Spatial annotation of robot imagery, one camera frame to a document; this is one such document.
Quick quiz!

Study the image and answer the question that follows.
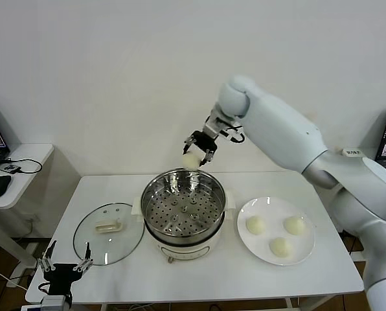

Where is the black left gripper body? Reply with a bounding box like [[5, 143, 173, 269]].
[[43, 264, 84, 295]]

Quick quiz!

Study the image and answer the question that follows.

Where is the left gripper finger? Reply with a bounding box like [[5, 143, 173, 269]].
[[73, 242, 94, 273], [38, 240, 58, 273]]

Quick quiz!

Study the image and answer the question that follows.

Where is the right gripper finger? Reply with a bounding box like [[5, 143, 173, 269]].
[[200, 149, 216, 168], [183, 137, 197, 156]]

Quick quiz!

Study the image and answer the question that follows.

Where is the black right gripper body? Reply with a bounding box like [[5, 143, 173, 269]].
[[189, 129, 219, 154]]

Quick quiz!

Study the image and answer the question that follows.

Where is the white steamed baozi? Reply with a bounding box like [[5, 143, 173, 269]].
[[284, 215, 307, 236], [245, 215, 266, 235], [182, 152, 202, 171], [269, 236, 293, 259]]

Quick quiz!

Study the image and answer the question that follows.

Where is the round glass pot lid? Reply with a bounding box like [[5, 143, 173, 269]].
[[73, 202, 145, 267]]

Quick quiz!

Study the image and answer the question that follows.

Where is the stainless steel steamer basket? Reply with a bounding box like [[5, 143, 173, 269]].
[[131, 167, 236, 242]]

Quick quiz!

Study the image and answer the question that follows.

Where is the white electric cooker pot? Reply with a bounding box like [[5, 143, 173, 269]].
[[144, 213, 227, 265]]

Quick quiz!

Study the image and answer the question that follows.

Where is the round white plate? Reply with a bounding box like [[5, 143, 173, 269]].
[[236, 196, 316, 266]]

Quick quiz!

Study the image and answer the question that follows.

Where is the small black patterned device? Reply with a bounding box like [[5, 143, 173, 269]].
[[0, 164, 21, 176]]

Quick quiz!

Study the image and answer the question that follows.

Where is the white side desk with mouse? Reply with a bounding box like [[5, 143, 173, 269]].
[[0, 143, 55, 279]]

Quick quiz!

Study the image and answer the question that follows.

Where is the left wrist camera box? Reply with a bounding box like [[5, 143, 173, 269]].
[[40, 297, 66, 311]]

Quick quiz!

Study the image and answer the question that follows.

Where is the thin black looped cable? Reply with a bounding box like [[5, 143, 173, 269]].
[[1, 157, 43, 176]]

